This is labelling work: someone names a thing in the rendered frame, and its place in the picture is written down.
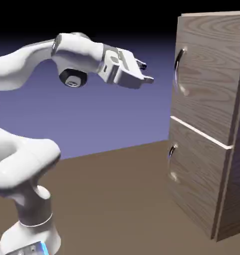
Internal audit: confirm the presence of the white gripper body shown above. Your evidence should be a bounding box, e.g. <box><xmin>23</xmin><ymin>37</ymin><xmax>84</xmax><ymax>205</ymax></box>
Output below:
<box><xmin>113</xmin><ymin>47</ymin><xmax>145</xmax><ymax>90</ymax></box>

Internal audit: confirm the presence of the tall wooden cabinet door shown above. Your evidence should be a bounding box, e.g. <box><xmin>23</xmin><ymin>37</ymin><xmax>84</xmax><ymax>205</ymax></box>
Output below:
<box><xmin>170</xmin><ymin>14</ymin><xmax>240</xmax><ymax>147</ymax></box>

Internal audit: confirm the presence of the wooden cabinet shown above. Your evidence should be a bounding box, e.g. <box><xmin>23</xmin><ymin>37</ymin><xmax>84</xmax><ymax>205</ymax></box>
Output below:
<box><xmin>167</xmin><ymin>11</ymin><xmax>240</xmax><ymax>243</ymax></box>

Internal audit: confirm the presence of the short wooden cabinet door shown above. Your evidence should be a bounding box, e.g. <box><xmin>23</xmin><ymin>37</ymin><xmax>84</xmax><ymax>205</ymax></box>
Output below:
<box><xmin>167</xmin><ymin>119</ymin><xmax>232</xmax><ymax>239</ymax></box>

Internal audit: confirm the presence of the long curved metal handle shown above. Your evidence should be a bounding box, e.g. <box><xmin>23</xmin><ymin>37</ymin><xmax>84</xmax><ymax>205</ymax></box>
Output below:
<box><xmin>173</xmin><ymin>47</ymin><xmax>190</xmax><ymax>97</ymax></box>

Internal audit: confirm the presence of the short curved metal handle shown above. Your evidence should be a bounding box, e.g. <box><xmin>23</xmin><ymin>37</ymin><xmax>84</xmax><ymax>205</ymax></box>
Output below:
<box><xmin>167</xmin><ymin>143</ymin><xmax>181</xmax><ymax>183</ymax></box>

